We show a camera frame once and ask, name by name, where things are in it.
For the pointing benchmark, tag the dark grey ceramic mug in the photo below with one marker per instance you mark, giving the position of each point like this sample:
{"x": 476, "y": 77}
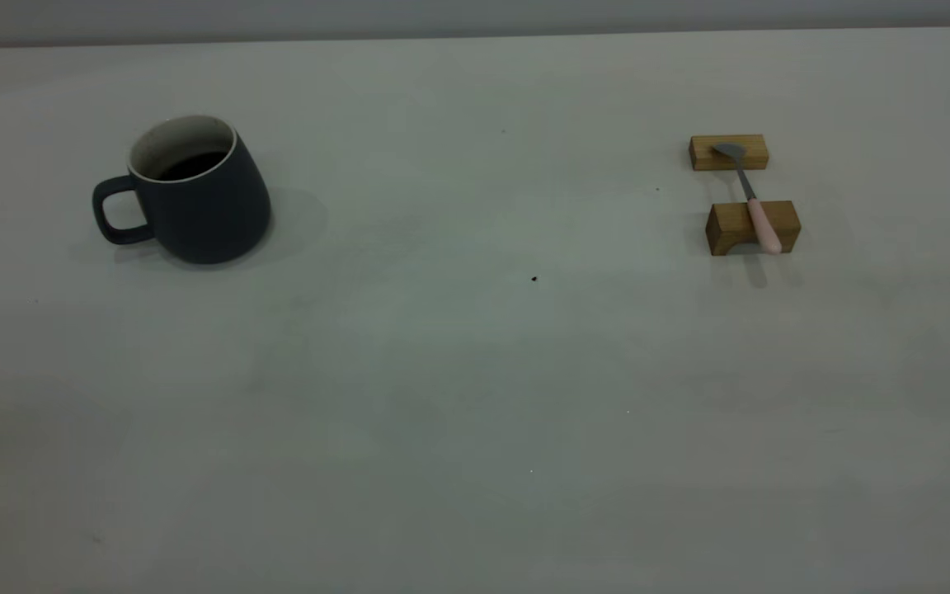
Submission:
{"x": 203, "y": 214}

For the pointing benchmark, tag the arched wooden block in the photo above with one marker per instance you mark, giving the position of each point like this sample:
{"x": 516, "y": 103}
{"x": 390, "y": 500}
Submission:
{"x": 729, "y": 221}

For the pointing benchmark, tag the flat rectangular wooden block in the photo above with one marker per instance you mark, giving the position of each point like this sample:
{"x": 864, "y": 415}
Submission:
{"x": 704, "y": 155}

